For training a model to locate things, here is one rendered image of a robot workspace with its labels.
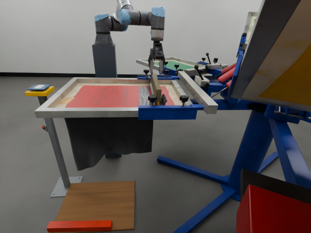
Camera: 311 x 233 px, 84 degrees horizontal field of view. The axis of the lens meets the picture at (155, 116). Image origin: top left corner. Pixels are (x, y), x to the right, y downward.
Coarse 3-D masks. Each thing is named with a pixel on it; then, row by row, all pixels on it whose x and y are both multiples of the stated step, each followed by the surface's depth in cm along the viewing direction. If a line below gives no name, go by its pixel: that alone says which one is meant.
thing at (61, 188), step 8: (48, 88) 118; (40, 96) 117; (40, 104) 120; (48, 120) 126; (48, 128) 129; (56, 136) 136; (56, 144) 136; (56, 152) 140; (56, 160) 144; (64, 168) 150; (64, 176) 153; (80, 176) 172; (56, 184) 162; (64, 184) 157; (56, 192) 154; (64, 192) 155
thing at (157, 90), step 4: (152, 76) 118; (152, 80) 116; (156, 80) 109; (152, 84) 116; (156, 84) 102; (156, 88) 96; (160, 88) 96; (156, 92) 95; (160, 92) 95; (160, 96) 96; (156, 100) 97; (160, 100) 97
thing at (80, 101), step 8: (80, 96) 108; (88, 96) 108; (128, 96) 111; (136, 96) 112; (168, 96) 114; (72, 104) 97; (80, 104) 97; (88, 104) 98; (128, 104) 100; (136, 104) 100; (168, 104) 102
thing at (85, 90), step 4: (84, 88) 121; (88, 88) 121; (92, 88) 121; (96, 88) 122; (132, 88) 125; (136, 88) 125; (148, 88) 127; (164, 88) 128; (80, 92) 113; (84, 92) 114; (88, 92) 114; (92, 92) 114; (128, 92) 117; (132, 92) 118; (136, 92) 118; (164, 92) 120; (168, 92) 121
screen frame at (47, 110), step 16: (80, 80) 130; (96, 80) 131; (112, 80) 132; (128, 80) 134; (144, 80) 135; (160, 80) 136; (64, 96) 105; (48, 112) 82; (64, 112) 83; (80, 112) 83; (96, 112) 84; (112, 112) 85; (128, 112) 86
